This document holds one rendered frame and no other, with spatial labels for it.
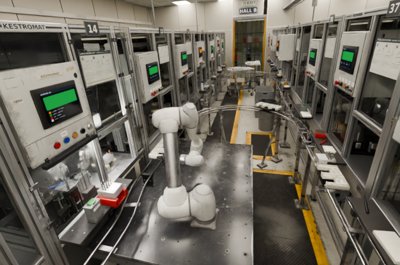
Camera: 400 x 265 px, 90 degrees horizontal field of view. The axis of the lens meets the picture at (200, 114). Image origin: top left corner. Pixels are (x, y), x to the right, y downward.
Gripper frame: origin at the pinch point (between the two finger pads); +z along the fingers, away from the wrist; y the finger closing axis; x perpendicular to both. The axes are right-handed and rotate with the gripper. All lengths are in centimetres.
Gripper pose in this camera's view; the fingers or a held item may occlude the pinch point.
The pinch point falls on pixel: (160, 157)
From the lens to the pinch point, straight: 198.7
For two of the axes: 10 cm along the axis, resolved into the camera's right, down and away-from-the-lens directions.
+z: -9.7, -0.3, 2.3
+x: -2.3, 3.6, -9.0
